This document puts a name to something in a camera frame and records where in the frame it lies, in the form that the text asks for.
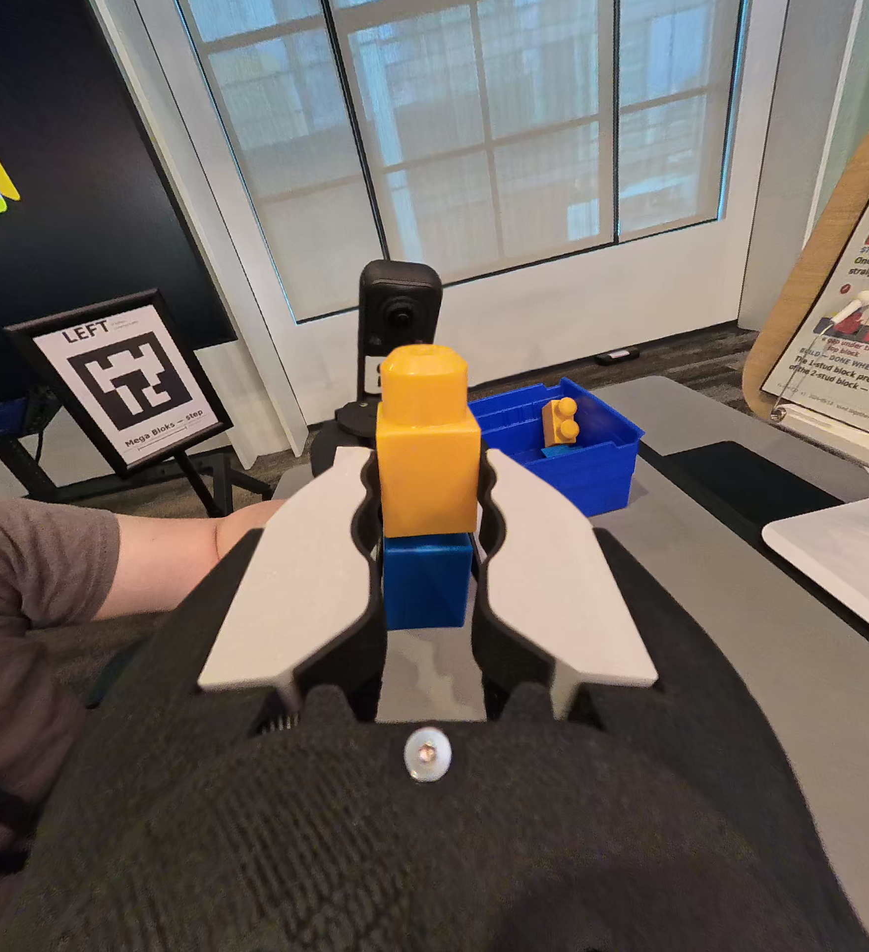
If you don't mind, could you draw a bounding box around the wooden instruction board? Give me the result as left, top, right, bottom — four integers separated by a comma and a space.
743, 97, 869, 477

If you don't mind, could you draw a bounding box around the orange two-stud mega block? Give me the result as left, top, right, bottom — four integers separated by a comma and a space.
540, 396, 580, 447

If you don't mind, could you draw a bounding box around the white stand base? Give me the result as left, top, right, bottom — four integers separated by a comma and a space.
761, 476, 869, 655

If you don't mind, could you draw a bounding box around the blue plastic bin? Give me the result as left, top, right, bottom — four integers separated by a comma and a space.
467, 378, 645, 519

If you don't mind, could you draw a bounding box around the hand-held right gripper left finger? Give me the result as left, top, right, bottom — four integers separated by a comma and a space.
196, 446, 389, 715

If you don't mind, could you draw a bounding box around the black monitor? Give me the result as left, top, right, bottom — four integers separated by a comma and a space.
0, 0, 238, 414

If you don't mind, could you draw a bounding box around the black sign stand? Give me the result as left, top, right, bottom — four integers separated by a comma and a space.
0, 402, 275, 518

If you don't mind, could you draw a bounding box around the framed tag sign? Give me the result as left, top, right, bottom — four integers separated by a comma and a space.
4, 289, 234, 478

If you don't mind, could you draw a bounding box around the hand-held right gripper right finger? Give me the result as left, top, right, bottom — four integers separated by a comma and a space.
471, 448, 660, 721

